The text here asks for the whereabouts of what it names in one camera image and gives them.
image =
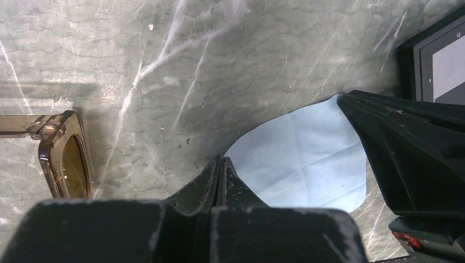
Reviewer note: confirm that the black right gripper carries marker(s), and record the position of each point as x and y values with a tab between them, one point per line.
416	152

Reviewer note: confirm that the black white chessboard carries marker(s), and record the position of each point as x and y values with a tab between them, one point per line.
431	63

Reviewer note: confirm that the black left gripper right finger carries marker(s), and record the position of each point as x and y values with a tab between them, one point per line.
232	194

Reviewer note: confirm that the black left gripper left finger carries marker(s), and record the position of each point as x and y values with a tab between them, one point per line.
198	195

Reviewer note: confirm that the brown sunglasses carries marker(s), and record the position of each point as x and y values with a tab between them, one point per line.
62	150

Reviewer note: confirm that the light blue cleaning cloth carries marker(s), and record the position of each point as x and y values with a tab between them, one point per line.
309	158

